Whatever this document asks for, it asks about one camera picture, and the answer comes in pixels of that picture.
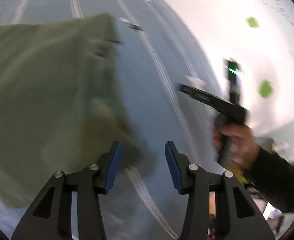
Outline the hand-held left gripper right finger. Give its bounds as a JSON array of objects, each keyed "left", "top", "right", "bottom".
[{"left": 165, "top": 140, "right": 275, "bottom": 240}]

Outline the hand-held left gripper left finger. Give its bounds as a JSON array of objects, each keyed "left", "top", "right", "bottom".
[{"left": 11, "top": 140, "right": 123, "bottom": 240}]

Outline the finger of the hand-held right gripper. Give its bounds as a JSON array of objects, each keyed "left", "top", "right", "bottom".
[{"left": 177, "top": 82, "right": 215, "bottom": 106}]

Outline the olive green shirt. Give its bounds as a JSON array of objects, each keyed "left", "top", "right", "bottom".
[{"left": 0, "top": 12, "right": 157, "bottom": 208}]

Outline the person's right hand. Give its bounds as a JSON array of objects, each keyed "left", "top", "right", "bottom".
[{"left": 213, "top": 124, "right": 261, "bottom": 170}]

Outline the large green apple sticker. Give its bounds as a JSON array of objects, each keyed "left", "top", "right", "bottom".
[{"left": 258, "top": 79, "right": 273, "bottom": 98}]

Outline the bed with blue striped sheet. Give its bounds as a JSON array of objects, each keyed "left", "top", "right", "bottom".
[{"left": 0, "top": 0, "right": 228, "bottom": 240}]

